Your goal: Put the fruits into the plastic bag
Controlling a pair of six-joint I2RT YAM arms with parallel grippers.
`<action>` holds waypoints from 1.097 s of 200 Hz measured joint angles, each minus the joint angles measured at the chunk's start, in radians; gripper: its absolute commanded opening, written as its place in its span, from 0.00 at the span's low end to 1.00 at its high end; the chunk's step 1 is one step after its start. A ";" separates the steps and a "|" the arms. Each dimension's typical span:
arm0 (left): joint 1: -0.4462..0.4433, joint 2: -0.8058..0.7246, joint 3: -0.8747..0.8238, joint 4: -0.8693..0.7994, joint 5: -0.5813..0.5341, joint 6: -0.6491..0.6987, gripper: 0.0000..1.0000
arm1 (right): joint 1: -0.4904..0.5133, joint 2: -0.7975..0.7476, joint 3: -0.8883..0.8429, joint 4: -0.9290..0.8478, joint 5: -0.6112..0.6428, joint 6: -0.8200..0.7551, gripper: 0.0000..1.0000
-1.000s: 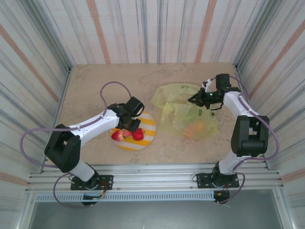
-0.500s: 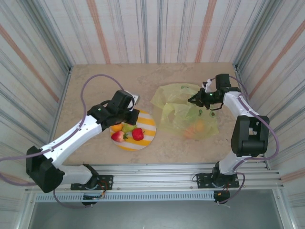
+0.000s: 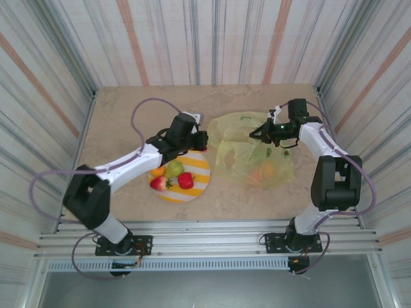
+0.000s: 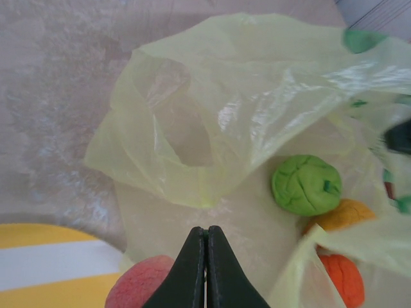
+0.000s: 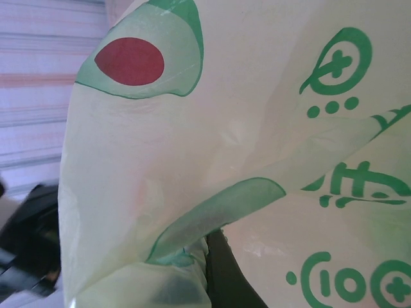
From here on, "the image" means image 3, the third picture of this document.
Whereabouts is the yellow translucent plastic bag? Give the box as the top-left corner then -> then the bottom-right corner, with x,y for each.
207,111 -> 295,191

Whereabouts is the green pear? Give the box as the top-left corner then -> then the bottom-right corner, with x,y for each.
164,160 -> 186,179

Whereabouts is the dark red fruit with leaf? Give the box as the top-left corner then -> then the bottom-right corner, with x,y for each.
177,172 -> 196,190

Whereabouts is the perforated metal cable tray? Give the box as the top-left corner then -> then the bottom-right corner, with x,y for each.
47,258 -> 290,273

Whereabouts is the orange persimmon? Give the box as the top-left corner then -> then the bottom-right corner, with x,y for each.
261,161 -> 277,177

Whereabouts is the red white strawberry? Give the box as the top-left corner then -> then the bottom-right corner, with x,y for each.
150,175 -> 173,193

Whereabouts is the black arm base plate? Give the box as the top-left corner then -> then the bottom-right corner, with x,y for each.
263,233 -> 322,255
94,235 -> 153,257

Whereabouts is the aluminium front rail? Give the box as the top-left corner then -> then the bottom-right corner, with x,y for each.
35,219 -> 383,257

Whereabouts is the black cable loop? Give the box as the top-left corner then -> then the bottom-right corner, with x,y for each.
278,137 -> 301,150

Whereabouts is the white yellow striped plate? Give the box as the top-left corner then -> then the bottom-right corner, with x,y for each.
148,150 -> 211,203

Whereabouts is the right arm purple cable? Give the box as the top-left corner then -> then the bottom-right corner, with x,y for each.
277,101 -> 377,276

